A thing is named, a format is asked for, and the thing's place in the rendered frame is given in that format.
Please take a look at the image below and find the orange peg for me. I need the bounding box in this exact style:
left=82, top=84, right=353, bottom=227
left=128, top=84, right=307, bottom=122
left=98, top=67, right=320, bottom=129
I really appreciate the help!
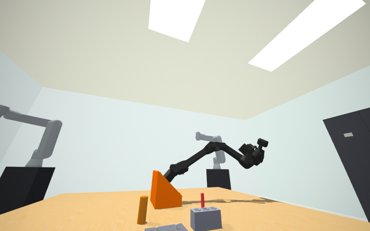
left=137, top=195, right=148, bottom=224

